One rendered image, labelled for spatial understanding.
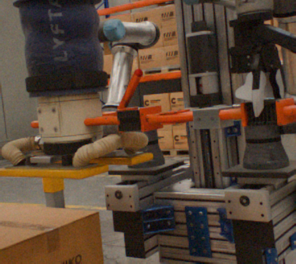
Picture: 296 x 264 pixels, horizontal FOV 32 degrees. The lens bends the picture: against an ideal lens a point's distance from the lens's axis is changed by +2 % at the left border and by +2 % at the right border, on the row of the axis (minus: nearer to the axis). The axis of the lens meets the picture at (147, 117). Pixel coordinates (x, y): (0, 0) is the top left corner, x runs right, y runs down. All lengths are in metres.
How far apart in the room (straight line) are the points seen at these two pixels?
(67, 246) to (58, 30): 0.68
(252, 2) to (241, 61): 0.12
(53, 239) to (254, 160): 0.69
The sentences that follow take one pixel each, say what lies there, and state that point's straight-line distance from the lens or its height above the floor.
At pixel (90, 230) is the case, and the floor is 0.90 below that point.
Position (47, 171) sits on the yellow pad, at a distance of 1.34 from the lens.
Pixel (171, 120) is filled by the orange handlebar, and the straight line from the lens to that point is 1.19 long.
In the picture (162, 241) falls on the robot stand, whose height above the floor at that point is 0.76.
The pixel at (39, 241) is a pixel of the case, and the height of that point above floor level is 0.93.
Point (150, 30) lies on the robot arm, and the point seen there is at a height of 1.57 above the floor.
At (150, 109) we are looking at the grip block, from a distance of 1.26.
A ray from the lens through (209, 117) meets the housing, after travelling 1.14.
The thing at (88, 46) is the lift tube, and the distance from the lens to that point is 1.39.
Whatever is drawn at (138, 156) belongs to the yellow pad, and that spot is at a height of 1.16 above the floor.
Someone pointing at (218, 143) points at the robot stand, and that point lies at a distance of 1.92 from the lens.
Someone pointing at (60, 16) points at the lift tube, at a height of 1.55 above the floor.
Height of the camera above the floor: 1.34
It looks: 3 degrees down
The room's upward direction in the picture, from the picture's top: 6 degrees counter-clockwise
